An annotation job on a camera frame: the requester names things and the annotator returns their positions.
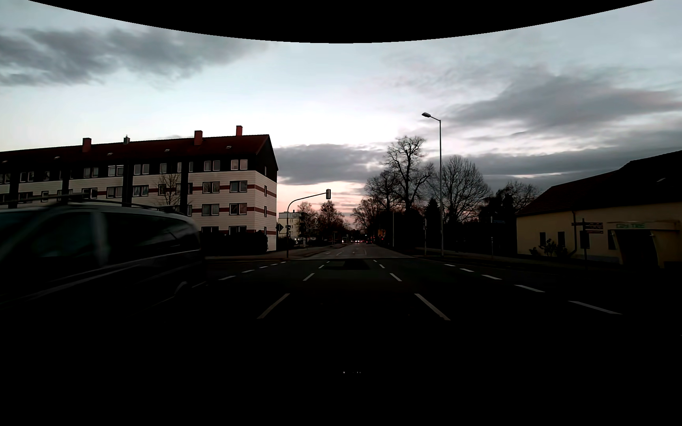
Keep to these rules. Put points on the pale distant building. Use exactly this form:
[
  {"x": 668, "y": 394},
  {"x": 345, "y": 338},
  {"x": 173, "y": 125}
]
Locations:
[{"x": 288, "y": 223}]

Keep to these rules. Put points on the dark asphalt road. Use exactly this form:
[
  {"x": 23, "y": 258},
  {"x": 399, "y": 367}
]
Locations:
[{"x": 353, "y": 284}]

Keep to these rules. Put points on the pavement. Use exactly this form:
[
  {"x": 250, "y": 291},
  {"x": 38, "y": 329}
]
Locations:
[{"x": 270, "y": 253}]

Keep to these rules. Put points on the group of bare trees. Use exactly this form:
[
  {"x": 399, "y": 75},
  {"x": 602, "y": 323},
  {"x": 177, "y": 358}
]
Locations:
[{"x": 430, "y": 195}]

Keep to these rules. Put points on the dark hedge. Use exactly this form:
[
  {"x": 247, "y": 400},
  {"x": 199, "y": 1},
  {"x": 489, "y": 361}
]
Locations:
[{"x": 240, "y": 242}]

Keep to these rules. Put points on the white red-striped apartment building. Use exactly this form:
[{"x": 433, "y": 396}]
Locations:
[{"x": 222, "y": 189}]

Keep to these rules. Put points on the road markings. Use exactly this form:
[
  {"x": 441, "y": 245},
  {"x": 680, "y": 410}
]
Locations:
[{"x": 432, "y": 307}]

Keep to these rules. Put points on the dark van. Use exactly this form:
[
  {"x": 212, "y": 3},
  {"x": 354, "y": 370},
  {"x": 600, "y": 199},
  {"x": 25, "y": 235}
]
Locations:
[{"x": 80, "y": 254}]

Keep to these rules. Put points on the yellow building with dark roof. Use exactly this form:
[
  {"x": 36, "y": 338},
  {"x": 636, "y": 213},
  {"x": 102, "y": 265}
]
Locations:
[{"x": 643, "y": 231}]

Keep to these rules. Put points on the road sign on post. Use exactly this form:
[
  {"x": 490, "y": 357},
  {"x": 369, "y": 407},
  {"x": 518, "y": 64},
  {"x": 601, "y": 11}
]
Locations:
[
  {"x": 280, "y": 232},
  {"x": 584, "y": 234}
]

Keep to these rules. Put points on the tall lamp post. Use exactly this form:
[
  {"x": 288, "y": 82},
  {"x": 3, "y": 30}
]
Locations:
[{"x": 440, "y": 177}]

